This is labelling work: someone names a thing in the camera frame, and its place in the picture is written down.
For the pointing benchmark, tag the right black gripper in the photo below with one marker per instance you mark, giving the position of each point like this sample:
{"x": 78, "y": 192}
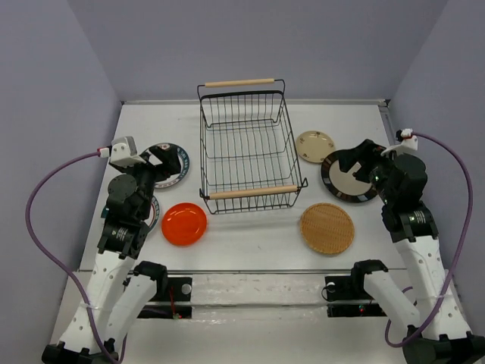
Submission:
{"x": 364, "y": 150}

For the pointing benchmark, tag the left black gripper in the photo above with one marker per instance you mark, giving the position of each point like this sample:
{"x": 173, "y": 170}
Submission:
{"x": 170, "y": 165}

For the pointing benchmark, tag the white plate green lettered rim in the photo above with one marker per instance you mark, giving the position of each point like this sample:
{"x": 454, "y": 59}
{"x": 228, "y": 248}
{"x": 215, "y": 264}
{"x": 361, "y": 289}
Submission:
{"x": 184, "y": 161}

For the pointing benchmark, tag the black rimmed cream plate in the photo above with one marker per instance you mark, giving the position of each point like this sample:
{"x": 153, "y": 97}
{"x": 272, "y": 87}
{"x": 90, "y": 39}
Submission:
{"x": 342, "y": 185}

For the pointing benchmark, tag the small cream floral plate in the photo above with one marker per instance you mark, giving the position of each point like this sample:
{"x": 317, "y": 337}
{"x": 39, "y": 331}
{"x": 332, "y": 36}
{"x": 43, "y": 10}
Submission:
{"x": 314, "y": 146}

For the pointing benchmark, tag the white plate red green rim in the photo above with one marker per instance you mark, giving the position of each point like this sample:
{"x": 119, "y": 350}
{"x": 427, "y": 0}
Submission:
{"x": 154, "y": 214}

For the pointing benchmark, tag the orange translucent plate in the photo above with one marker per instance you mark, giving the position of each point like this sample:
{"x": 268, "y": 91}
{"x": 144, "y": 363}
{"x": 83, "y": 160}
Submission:
{"x": 184, "y": 224}

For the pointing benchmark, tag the woven bamboo plate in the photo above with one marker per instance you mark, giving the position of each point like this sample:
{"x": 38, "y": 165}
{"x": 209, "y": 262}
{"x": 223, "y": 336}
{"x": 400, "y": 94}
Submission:
{"x": 327, "y": 229}

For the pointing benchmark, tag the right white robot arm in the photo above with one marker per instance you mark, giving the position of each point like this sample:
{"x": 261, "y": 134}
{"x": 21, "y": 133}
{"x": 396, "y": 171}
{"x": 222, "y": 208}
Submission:
{"x": 435, "y": 330}

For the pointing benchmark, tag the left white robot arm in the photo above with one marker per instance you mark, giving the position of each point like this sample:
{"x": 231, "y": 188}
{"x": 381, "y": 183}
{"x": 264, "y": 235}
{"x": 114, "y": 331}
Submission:
{"x": 119, "y": 286}

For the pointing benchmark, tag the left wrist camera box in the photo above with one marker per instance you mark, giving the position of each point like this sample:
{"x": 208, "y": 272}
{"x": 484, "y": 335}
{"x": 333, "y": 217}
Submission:
{"x": 123, "y": 152}

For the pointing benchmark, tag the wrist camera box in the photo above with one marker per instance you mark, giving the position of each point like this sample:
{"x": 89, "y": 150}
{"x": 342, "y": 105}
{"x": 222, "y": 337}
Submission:
{"x": 406, "y": 142}
{"x": 123, "y": 152}

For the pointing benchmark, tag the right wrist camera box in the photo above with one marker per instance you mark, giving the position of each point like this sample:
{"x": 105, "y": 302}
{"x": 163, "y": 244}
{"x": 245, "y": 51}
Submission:
{"x": 406, "y": 142}

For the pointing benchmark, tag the black wire dish rack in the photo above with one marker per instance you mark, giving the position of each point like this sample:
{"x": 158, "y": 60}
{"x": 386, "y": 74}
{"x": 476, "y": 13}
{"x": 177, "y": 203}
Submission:
{"x": 248, "y": 157}

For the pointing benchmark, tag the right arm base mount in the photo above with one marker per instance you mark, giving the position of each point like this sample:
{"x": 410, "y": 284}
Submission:
{"x": 344, "y": 301}

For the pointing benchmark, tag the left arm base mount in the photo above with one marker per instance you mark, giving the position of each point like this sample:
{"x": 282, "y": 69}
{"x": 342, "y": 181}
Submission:
{"x": 172, "y": 303}

